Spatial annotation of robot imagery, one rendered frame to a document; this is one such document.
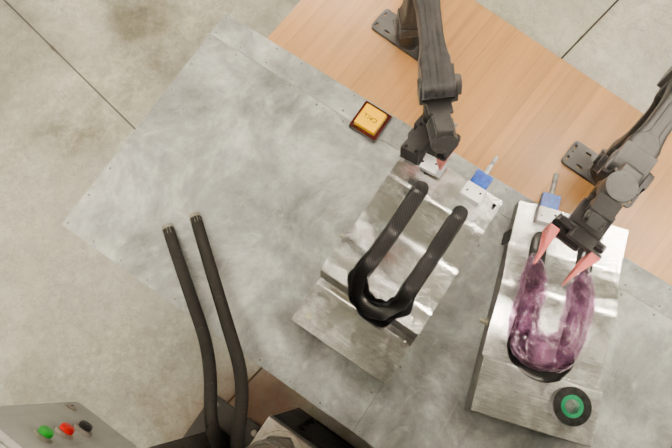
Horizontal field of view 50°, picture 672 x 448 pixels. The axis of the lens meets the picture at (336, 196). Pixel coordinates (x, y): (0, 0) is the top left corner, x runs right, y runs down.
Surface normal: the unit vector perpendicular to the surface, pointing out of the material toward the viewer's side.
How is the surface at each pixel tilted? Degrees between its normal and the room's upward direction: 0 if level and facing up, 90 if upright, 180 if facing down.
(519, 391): 0
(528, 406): 0
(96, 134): 0
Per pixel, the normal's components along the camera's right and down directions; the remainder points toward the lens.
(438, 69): -0.01, 0.02
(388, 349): -0.04, -0.25
